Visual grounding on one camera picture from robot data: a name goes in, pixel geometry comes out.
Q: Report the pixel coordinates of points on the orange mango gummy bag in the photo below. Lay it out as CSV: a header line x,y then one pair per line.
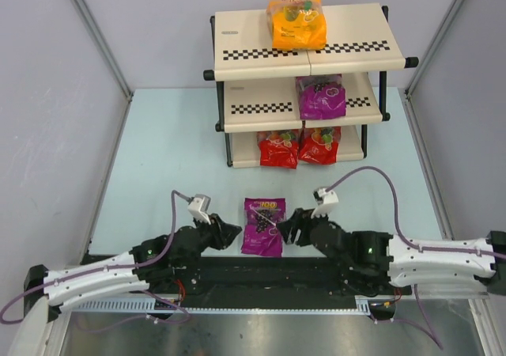
x,y
297,24

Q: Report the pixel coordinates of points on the grey cable duct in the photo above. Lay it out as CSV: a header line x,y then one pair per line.
x,y
327,304

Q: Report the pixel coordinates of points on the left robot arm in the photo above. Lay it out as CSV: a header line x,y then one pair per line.
x,y
152,262

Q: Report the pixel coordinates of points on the red fruit gummy bag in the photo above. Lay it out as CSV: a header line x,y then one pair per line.
x,y
319,146
278,148

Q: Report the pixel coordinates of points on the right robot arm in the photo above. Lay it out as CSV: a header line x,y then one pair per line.
x,y
369,260

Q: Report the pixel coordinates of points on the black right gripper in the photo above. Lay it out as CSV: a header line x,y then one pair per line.
x,y
303,229

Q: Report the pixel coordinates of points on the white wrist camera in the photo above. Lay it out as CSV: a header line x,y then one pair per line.
x,y
326,201
198,206

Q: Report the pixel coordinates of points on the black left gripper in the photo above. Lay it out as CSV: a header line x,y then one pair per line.
x,y
215,232

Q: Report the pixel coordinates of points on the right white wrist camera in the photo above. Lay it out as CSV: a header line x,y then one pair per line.
x,y
326,201

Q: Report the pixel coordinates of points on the purple grape gummy bag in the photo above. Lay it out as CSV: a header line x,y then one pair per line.
x,y
321,97
261,235

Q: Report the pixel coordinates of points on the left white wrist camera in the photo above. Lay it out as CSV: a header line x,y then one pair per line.
x,y
198,206

